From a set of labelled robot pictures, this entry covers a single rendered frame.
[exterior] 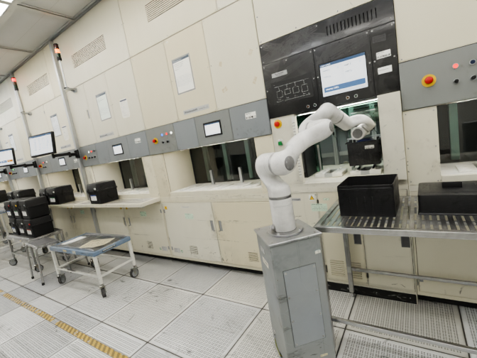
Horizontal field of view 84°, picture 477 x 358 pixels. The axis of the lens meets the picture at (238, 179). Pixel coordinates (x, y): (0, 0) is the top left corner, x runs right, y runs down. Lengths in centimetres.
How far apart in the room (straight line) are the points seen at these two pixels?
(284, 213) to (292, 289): 38
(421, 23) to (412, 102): 43
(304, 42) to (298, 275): 152
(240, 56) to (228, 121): 52
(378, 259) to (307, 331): 83
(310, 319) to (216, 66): 198
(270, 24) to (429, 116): 122
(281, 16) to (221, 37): 53
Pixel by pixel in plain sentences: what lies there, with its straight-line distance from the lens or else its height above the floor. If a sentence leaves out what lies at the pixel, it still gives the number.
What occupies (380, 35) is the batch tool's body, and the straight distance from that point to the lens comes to 200.
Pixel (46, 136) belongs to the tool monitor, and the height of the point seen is 173.
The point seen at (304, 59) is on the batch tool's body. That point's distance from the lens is 209.
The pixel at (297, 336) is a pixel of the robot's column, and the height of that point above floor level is 25.
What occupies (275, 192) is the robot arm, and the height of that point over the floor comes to 99.
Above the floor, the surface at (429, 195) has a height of 86.
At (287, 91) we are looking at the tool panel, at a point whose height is 157.
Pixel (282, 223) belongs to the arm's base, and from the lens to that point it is 140.
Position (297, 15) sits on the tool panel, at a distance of 217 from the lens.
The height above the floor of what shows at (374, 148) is 105.
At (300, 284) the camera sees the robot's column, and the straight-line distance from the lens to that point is 147.
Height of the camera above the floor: 127
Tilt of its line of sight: 8 degrees down
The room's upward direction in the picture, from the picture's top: 10 degrees counter-clockwise
